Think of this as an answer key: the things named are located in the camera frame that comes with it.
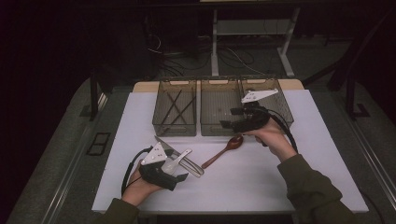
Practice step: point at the person's left hand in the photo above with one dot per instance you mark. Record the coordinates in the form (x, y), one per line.
(138, 189)

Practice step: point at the transparent grey plastic bin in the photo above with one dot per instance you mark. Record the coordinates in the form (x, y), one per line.
(214, 105)
(186, 130)
(283, 109)

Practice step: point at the brown wooden spoon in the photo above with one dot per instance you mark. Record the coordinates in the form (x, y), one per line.
(236, 142)

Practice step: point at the black metal stand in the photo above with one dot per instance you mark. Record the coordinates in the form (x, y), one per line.
(350, 99)

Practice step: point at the black chopstick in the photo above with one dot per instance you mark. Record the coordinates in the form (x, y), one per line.
(174, 102)
(177, 104)

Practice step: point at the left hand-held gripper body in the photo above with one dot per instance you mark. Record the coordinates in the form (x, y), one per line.
(154, 157)

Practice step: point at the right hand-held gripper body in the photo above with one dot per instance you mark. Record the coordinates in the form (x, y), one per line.
(255, 119)

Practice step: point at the tan wooden board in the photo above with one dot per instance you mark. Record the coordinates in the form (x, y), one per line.
(144, 86)

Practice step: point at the metal fork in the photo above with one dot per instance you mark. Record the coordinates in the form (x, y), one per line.
(194, 168)

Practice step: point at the metal knife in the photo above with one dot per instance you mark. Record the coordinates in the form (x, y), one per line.
(163, 143)

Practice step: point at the person's right hand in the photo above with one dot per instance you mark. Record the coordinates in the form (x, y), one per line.
(277, 143)

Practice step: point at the black rectangular floor frame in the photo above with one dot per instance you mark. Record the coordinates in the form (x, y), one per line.
(93, 149)

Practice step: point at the white metal table frame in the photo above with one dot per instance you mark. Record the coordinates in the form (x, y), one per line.
(214, 46)

